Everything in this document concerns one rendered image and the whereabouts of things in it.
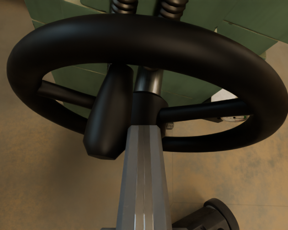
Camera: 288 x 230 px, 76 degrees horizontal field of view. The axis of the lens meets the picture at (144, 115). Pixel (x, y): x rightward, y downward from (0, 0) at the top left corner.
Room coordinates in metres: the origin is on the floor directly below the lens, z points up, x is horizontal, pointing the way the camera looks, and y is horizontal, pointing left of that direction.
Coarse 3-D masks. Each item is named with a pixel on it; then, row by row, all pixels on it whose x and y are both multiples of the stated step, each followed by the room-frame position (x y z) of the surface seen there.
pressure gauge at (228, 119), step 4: (236, 116) 0.31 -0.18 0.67; (240, 116) 0.32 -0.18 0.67; (244, 116) 0.32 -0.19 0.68; (248, 116) 0.32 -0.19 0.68; (224, 120) 0.31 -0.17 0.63; (228, 120) 0.32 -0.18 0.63; (232, 120) 0.32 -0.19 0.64; (236, 120) 0.32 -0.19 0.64; (240, 120) 0.33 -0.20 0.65; (244, 120) 0.33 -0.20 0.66
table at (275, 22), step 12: (60, 0) 0.11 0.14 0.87; (72, 0) 0.11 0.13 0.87; (240, 0) 0.29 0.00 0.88; (252, 0) 0.30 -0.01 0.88; (264, 0) 0.30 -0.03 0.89; (276, 0) 0.31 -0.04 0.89; (72, 12) 0.11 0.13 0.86; (84, 12) 0.12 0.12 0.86; (96, 12) 0.12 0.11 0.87; (240, 12) 0.30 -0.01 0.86; (252, 12) 0.30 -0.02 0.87; (264, 12) 0.31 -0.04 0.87; (276, 12) 0.32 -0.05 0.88; (240, 24) 0.30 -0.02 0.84; (252, 24) 0.31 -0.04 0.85; (264, 24) 0.32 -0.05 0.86; (276, 24) 0.32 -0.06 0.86; (276, 36) 0.33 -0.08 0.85
